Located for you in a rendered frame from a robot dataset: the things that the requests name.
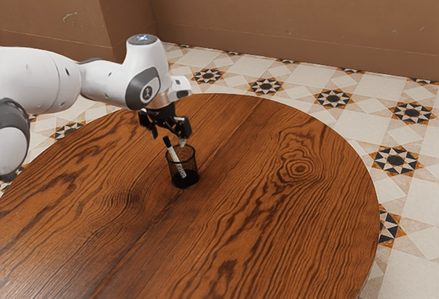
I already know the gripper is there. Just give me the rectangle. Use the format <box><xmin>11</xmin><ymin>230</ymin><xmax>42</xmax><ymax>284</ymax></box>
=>
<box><xmin>138</xmin><ymin>101</ymin><xmax>193</xmax><ymax>148</ymax></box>

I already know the white pen with dark cap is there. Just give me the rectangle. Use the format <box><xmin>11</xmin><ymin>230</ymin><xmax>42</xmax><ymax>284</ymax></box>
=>
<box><xmin>162</xmin><ymin>135</ymin><xmax>187</xmax><ymax>179</ymax></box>

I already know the black mesh pen holder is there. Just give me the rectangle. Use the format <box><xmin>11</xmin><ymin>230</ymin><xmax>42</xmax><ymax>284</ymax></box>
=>
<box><xmin>165</xmin><ymin>143</ymin><xmax>201</xmax><ymax>189</ymax></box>

